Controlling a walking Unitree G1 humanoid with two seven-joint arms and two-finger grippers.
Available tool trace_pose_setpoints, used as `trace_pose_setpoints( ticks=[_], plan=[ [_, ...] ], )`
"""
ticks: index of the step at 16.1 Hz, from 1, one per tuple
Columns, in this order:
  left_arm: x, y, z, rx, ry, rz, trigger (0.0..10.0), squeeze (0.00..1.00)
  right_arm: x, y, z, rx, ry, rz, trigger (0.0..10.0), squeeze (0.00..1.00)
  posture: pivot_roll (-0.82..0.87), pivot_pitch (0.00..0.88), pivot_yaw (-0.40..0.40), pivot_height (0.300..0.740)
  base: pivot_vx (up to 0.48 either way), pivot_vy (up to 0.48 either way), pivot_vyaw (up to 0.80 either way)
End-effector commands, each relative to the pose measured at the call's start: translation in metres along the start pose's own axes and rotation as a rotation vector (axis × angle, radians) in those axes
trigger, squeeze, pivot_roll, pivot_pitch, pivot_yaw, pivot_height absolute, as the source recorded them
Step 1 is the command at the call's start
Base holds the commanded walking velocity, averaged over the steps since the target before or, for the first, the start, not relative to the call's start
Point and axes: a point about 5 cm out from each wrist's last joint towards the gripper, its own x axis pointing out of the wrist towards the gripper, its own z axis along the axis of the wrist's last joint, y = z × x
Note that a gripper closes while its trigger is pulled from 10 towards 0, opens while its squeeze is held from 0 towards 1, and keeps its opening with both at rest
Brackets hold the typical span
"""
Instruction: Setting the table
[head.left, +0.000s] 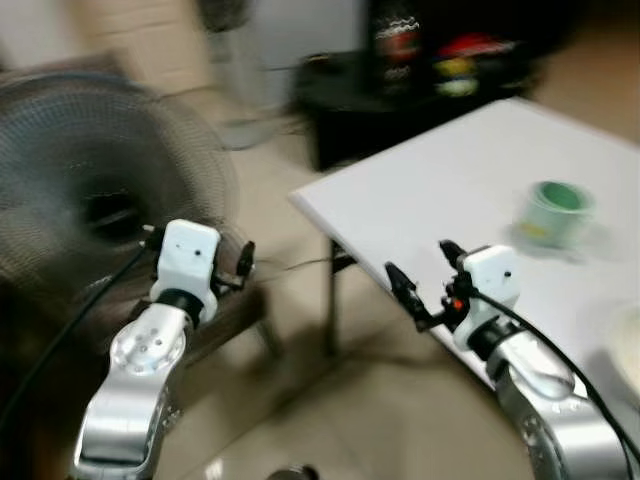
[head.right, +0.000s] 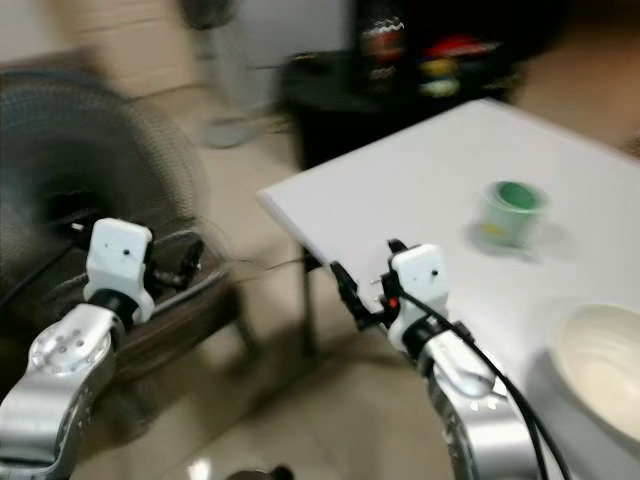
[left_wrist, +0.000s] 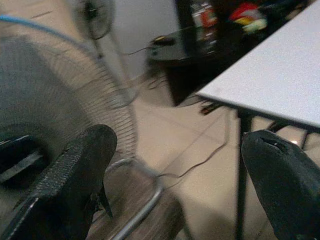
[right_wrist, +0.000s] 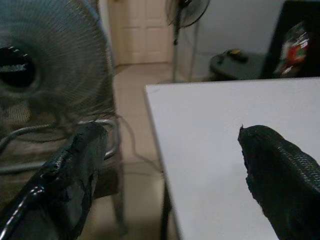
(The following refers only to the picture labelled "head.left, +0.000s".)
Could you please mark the metal table leg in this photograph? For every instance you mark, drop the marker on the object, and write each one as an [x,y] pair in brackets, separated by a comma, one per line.
[333,300]

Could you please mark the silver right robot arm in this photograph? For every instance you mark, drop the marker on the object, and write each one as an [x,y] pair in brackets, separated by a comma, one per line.
[540,400]

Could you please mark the dark brown stool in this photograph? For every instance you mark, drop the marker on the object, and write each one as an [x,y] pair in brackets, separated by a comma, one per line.
[235,320]

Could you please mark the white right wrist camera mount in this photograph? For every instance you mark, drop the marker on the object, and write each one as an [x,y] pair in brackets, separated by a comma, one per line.
[490,282]

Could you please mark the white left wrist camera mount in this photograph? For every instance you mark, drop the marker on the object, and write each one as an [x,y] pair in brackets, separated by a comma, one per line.
[187,255]

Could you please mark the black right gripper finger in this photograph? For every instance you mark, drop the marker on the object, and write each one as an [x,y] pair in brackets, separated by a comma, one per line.
[452,254]
[408,292]

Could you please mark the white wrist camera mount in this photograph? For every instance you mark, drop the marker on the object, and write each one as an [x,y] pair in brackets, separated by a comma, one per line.
[490,282]
[187,255]

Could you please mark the white ceramic bowl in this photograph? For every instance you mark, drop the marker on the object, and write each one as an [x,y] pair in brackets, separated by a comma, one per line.
[626,350]

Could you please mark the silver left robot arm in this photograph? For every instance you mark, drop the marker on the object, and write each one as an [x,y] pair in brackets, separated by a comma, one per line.
[130,400]

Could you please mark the large black floor fan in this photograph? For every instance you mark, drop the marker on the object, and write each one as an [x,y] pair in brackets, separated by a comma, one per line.
[90,170]

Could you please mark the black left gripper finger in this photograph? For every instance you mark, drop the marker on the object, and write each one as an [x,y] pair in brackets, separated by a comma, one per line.
[245,260]
[152,236]

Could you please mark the green paper cup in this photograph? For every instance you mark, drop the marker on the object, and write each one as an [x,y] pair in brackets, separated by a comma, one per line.
[553,215]

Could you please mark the red yellow green package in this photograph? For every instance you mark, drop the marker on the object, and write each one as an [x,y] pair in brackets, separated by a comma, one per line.
[472,65]

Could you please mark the black low cabinet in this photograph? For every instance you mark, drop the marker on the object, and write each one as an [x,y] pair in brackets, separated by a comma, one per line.
[350,120]

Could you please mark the black robot foot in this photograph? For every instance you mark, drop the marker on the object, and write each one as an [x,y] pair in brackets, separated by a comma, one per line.
[295,473]

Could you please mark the dark cola bottle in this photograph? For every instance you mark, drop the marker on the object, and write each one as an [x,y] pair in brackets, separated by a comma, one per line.
[396,45]

